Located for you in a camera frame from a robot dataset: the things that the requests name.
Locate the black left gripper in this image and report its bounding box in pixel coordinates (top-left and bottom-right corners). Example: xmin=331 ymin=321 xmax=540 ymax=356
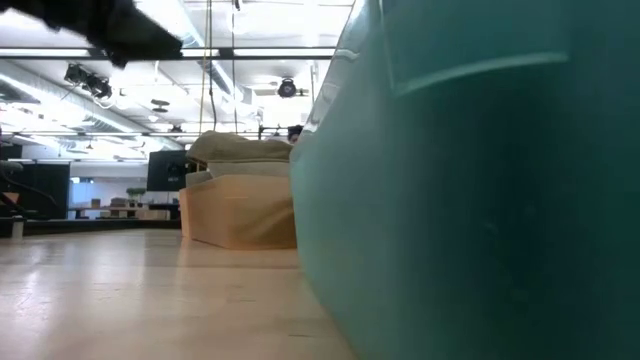
xmin=0 ymin=0 xmax=184 ymax=69

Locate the teal plastic bin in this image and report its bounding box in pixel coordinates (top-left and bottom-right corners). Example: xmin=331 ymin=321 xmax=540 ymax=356
xmin=289 ymin=0 xmax=640 ymax=360

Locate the light grey fabric hat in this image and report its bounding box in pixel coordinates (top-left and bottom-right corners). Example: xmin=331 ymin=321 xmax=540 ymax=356
xmin=185 ymin=160 xmax=292 ymax=189

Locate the black track spotlight fixture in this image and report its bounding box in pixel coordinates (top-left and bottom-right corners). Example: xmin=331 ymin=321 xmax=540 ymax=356
xmin=63 ymin=63 xmax=114 ymax=100

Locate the black monitor screen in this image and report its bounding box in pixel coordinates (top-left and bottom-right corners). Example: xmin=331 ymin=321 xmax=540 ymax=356
xmin=146 ymin=149 xmax=192 ymax=193

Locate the small green potted plant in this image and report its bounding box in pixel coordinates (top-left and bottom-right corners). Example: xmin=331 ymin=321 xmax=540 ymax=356
xmin=125 ymin=186 xmax=148 ymax=207

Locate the long background table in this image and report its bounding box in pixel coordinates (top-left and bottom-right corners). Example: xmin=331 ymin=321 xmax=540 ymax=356
xmin=66 ymin=201 xmax=181 ymax=222

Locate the black hanging cable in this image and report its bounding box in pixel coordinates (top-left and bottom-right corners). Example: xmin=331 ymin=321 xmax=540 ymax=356
xmin=206 ymin=0 xmax=218 ymax=132

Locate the black overhead frame crossbar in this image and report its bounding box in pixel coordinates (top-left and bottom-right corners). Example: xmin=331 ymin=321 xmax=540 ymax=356
xmin=0 ymin=46 xmax=337 ymax=62

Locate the black wall panel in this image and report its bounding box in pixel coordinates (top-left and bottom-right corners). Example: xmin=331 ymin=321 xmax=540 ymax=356
xmin=0 ymin=161 xmax=72 ymax=221

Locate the black curved cable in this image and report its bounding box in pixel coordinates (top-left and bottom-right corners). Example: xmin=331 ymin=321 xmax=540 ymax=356
xmin=0 ymin=167 xmax=59 ymax=209

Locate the round black ceiling camera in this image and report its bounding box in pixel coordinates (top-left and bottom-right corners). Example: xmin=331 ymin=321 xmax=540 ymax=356
xmin=277 ymin=77 xmax=298 ymax=99

